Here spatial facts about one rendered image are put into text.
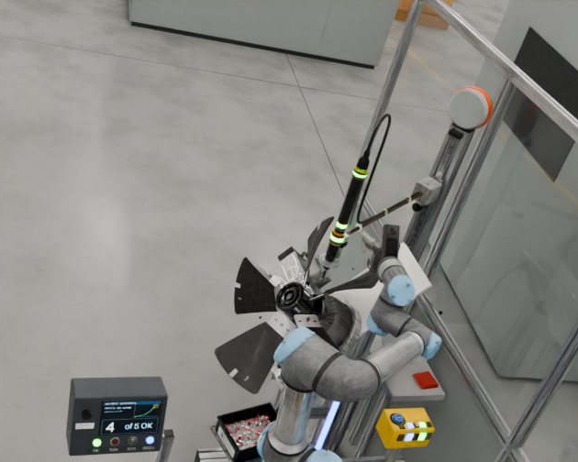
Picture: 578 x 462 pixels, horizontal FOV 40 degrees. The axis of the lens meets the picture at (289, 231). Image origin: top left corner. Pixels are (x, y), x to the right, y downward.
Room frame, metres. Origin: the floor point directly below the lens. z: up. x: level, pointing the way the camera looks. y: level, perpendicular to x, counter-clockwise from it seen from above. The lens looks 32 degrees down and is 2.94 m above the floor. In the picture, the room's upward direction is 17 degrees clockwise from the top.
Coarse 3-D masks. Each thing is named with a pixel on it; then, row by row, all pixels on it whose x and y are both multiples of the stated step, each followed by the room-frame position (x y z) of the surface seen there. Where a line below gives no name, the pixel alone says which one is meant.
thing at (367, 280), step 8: (368, 272) 2.34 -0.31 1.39; (352, 280) 2.30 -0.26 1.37; (360, 280) 2.27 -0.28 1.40; (368, 280) 2.25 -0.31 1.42; (376, 280) 2.23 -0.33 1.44; (336, 288) 2.29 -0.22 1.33; (344, 288) 2.25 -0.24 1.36; (352, 288) 2.23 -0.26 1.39; (360, 288) 2.22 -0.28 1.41; (368, 288) 2.20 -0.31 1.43
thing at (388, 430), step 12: (408, 408) 2.09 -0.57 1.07; (420, 408) 2.11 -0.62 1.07; (384, 420) 2.02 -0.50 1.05; (408, 420) 2.04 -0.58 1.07; (420, 420) 2.05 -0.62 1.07; (384, 432) 2.00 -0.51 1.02; (396, 432) 1.97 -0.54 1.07; (408, 432) 1.99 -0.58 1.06; (420, 432) 2.01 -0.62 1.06; (432, 432) 2.03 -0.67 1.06; (384, 444) 1.98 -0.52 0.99; (396, 444) 1.98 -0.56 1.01; (408, 444) 2.00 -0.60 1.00; (420, 444) 2.02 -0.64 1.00
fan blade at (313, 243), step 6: (324, 222) 2.60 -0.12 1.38; (330, 222) 2.55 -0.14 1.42; (324, 228) 2.55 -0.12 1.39; (312, 234) 2.64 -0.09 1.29; (318, 234) 2.55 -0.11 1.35; (324, 234) 2.51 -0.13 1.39; (312, 240) 2.60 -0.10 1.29; (318, 240) 2.51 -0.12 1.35; (312, 246) 2.54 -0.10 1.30; (312, 252) 2.48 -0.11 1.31; (312, 258) 2.44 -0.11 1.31; (306, 270) 2.42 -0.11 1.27
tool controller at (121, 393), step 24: (72, 384) 1.59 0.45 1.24; (96, 384) 1.61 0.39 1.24; (120, 384) 1.64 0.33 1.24; (144, 384) 1.67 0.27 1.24; (72, 408) 1.53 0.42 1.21; (96, 408) 1.54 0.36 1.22; (120, 408) 1.57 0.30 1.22; (144, 408) 1.60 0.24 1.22; (72, 432) 1.50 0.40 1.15; (96, 432) 1.53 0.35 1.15; (120, 432) 1.56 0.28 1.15; (144, 432) 1.58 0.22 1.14
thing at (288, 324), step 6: (276, 312) 2.29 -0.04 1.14; (276, 318) 2.28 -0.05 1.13; (282, 318) 2.28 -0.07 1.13; (288, 318) 2.29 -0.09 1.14; (270, 324) 2.26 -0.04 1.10; (276, 324) 2.27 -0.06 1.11; (288, 324) 2.28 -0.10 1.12; (294, 324) 2.28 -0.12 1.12; (276, 330) 2.26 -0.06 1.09; (282, 330) 2.26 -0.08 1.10
